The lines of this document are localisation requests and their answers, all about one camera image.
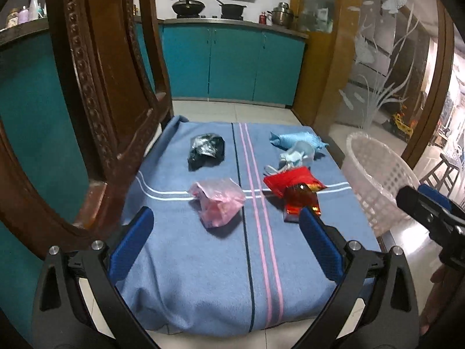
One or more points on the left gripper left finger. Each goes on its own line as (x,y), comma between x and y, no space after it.
(60,317)

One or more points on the yellow toy truck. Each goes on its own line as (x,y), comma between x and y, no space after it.
(399,128)

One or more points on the person's right hand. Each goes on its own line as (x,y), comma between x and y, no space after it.
(444,284)

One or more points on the dark green crumpled wrapper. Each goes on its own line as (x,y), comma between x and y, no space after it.
(206,149)

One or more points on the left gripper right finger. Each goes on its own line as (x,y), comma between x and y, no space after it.
(373,304)

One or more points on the black wok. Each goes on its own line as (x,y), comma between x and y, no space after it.
(188,8)

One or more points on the brown wooden chair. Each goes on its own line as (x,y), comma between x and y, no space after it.
(116,88)

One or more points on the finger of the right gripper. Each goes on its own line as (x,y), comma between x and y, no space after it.
(435,195)
(445,227)

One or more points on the pink plastic waste basket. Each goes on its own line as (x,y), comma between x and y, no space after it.
(376,173)

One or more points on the light blue face mask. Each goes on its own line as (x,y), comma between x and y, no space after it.
(301,154)

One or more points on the black cooking pot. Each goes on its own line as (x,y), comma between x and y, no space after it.
(231,11)

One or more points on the blue crumpled glove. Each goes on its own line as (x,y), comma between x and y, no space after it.
(286,141)

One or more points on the white spray bottle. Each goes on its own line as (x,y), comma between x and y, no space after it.
(33,10)

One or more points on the frosted glass door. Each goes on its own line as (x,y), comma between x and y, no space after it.
(395,56)

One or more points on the wooden stool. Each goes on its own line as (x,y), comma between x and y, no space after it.
(443,175)

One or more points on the blue striped cloth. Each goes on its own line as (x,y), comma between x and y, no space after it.
(256,272)

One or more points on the red foil snack bag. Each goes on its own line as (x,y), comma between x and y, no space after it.
(297,188)

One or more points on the pink crumpled plastic bag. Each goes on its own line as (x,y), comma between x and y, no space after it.
(220,201)

